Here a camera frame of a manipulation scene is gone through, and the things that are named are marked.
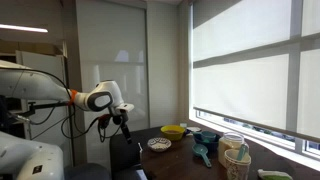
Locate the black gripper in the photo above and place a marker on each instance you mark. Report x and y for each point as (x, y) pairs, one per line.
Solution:
(122, 118)

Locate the teal spoon in paper cup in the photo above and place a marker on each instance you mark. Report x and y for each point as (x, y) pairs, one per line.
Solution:
(242, 152)

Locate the patterned paper cup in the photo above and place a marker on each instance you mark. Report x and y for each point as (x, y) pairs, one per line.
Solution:
(236, 168)

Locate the white cabinet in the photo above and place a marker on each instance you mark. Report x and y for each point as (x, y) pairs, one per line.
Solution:
(43, 65)

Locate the patterned white plate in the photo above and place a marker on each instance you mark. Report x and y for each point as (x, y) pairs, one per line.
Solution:
(159, 144)

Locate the white and green bag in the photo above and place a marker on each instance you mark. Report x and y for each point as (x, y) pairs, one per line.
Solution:
(274, 174)

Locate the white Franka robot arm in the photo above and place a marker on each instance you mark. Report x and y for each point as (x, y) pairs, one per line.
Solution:
(33, 85)

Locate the clear plastic jar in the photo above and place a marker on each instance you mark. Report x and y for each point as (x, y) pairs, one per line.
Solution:
(230, 145)

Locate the small pale teal cup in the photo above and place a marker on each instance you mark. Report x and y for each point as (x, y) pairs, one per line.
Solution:
(183, 125)

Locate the teal cup in blue bowl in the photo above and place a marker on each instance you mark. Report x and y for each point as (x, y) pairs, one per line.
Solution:
(208, 135)

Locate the white roller window blind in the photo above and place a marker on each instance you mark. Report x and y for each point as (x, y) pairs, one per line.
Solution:
(246, 83)

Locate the frosted glass partition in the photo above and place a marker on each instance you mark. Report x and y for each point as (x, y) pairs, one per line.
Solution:
(113, 60)

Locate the yellow bowl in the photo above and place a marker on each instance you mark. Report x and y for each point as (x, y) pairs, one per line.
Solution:
(172, 132)

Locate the dark blue bowl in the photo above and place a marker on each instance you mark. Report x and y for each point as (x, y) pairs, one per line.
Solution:
(200, 140)

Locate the blue measuring spoon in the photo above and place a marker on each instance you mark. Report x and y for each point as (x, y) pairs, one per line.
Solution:
(201, 152)

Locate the black camera mount rod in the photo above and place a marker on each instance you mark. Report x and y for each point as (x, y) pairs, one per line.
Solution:
(46, 106)

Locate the ceiling strip light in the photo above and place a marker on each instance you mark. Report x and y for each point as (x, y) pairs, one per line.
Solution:
(23, 28)

